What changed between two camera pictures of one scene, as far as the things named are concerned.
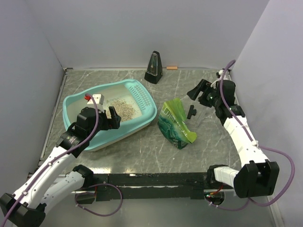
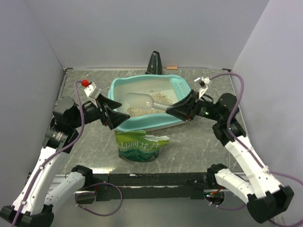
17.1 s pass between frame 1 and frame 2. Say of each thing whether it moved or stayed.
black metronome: stayed
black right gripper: moved
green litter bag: moved
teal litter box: moved
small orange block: stayed
